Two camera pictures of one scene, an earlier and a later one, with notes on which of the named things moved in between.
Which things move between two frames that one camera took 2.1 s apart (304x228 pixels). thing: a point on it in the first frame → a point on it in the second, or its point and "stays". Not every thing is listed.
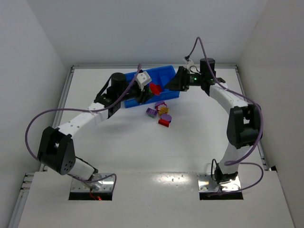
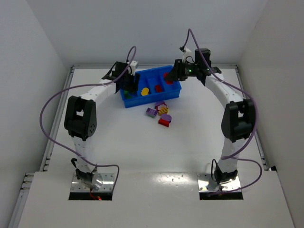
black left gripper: (142, 93) → (132, 83)
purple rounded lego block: (166, 117) stays
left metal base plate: (105, 185) stays
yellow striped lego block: (164, 110) stays
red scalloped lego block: (156, 89) → (169, 82)
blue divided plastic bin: (160, 76) stays
